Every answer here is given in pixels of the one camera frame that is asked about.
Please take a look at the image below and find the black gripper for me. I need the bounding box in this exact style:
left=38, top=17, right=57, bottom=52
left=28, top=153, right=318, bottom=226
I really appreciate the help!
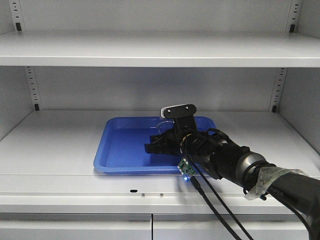
left=144, top=117, right=197, bottom=156

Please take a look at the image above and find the clear glass beaker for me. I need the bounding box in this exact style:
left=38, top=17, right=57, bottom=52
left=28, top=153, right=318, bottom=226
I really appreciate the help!
left=156, top=120, right=174, bottom=135

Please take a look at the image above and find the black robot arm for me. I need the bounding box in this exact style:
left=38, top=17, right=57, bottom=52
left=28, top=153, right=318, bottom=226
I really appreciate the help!
left=145, top=118, right=320, bottom=240

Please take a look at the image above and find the white lower cabinet shelf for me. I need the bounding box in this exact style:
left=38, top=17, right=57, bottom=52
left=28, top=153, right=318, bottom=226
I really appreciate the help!
left=0, top=110, right=320, bottom=214

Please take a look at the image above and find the white cabinet shelf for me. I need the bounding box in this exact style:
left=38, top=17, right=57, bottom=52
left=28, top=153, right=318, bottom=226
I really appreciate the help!
left=0, top=31, right=320, bottom=68
left=0, top=110, right=320, bottom=214

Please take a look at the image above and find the white upper cabinet shelf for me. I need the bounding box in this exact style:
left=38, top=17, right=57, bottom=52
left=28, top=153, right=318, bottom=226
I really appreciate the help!
left=0, top=31, right=320, bottom=68

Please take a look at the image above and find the green circuit board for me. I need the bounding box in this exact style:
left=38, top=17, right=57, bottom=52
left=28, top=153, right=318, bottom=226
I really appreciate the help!
left=177, top=157, right=196, bottom=181

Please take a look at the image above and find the blue plastic tray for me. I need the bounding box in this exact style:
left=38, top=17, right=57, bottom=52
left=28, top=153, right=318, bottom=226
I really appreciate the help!
left=93, top=116, right=217, bottom=175

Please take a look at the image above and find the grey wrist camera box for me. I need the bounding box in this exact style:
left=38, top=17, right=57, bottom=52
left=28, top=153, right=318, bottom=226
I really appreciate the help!
left=160, top=104, right=197, bottom=119

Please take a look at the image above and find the black cable pair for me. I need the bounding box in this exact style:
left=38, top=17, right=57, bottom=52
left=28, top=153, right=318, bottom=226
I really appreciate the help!
left=183, top=139, right=255, bottom=240

